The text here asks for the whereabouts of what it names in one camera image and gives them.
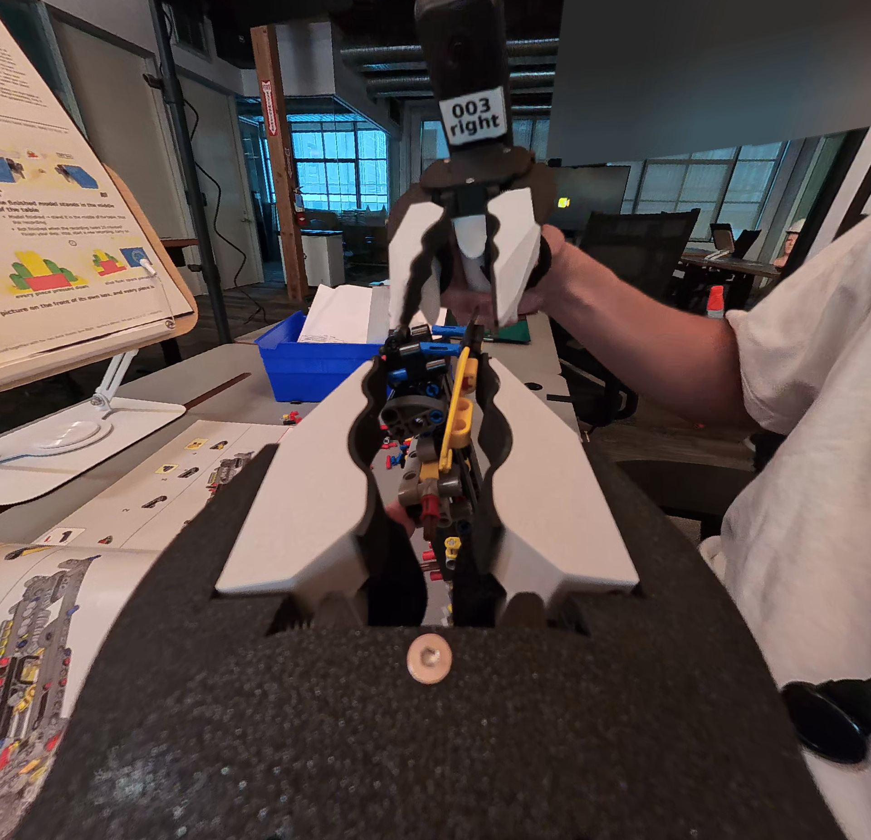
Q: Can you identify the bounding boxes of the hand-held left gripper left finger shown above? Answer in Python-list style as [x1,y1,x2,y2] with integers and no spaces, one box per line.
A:
[215,358,427,629]

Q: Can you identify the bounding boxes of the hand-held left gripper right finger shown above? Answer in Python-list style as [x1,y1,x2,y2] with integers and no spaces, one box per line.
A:
[455,354,641,629]

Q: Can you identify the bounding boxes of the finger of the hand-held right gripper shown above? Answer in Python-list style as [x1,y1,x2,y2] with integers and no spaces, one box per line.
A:
[485,187,544,328]
[388,202,451,329]

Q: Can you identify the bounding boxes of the yellow thin lego beam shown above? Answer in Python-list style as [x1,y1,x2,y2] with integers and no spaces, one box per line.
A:
[437,347,475,474]

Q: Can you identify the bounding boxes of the lego car chassis model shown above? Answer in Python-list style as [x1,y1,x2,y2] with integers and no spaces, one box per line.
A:
[377,319,487,582]

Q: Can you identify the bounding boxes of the person's right forearm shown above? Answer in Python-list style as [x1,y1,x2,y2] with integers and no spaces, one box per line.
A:
[551,241,756,429]

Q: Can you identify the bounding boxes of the scattered small lego pins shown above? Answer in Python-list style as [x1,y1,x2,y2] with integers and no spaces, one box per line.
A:
[280,410,412,470]

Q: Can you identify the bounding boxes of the lego instruction booklet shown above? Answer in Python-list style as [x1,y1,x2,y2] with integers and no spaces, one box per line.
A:
[0,418,294,820]

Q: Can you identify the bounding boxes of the person's right hand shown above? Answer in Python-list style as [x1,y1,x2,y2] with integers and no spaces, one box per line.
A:
[441,224,578,329]

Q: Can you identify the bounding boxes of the white cabinet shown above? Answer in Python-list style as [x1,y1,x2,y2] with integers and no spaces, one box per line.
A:
[299,231,346,288]

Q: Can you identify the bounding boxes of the white paper bags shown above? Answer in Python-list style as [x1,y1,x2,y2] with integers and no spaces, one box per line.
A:
[298,283,392,346]

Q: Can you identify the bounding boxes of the paned window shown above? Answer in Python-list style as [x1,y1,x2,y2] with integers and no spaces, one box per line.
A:
[289,122,389,211]

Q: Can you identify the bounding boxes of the blue plastic bin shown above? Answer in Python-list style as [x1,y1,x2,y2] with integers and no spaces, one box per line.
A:
[255,309,389,402]

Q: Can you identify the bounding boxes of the background office desk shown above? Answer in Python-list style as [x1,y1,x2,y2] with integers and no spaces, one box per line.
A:
[680,247,783,290]

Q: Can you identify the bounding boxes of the black pole stand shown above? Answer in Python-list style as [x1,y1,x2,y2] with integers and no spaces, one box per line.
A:
[146,0,232,344]

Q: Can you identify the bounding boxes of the printed instruction sheet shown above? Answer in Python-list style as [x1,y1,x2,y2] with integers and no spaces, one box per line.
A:
[0,20,195,371]

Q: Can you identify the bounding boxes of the wall television screen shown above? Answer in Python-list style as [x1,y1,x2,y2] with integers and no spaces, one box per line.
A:
[548,165,632,232]

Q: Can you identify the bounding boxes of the wooden post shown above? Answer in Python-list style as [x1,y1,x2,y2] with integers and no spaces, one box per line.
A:
[250,25,310,303]

